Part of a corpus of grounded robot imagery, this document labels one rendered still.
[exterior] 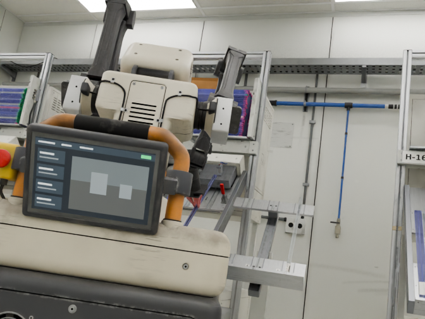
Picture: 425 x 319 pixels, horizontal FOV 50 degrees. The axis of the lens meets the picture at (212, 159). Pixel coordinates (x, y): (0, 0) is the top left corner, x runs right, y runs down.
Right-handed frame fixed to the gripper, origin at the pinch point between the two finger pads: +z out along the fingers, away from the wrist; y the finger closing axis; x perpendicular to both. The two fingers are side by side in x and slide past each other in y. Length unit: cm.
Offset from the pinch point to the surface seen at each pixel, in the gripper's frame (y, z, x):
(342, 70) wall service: -43, 18, -224
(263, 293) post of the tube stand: -33.7, 20.2, 24.4
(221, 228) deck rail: -9.6, 11.3, -0.5
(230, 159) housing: -2.1, 1.9, -43.4
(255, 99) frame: -11, -22, -66
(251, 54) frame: -3, -37, -93
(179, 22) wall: 116, -14, -271
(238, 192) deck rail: -9.7, 10.5, -27.9
